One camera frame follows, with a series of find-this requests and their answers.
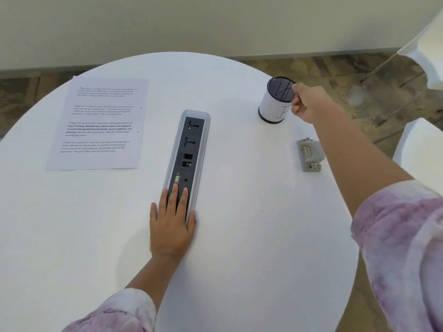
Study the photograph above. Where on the person's right hand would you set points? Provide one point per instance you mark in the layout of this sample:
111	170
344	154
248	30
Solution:
311	103

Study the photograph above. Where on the person's left hand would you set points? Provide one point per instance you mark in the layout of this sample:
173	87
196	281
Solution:
169	235

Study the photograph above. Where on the person's left thumb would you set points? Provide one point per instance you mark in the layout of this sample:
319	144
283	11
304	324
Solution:
191	220

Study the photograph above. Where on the person's left middle finger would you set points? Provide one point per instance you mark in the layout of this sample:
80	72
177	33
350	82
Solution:
173	200

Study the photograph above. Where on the person's right thumb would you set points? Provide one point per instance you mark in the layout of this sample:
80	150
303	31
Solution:
297	89

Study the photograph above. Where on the person's left little finger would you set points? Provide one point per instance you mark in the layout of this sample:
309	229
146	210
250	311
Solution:
154	212

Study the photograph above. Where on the white pen cup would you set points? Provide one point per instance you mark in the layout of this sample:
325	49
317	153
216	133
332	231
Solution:
275	103

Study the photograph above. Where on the person's right forearm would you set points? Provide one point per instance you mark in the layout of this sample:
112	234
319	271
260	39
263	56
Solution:
360	159

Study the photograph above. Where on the person's left forearm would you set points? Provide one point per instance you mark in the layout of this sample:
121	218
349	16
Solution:
152	276

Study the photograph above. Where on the grey table power socket panel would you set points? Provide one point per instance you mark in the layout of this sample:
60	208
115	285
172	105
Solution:
188	148

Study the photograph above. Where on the printed white paper sheet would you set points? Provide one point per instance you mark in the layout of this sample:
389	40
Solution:
98	124

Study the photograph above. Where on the person's left tie-dye sleeve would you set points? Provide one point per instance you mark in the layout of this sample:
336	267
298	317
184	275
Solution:
117	314

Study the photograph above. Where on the person's tie-dye sleeve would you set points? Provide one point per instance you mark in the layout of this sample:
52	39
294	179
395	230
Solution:
117	314
405	252

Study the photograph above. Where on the white chair with metal legs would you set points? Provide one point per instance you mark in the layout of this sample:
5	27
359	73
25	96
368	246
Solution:
420	44

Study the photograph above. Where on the person's right tie-dye sleeve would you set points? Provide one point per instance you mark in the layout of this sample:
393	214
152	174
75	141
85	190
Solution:
405	252

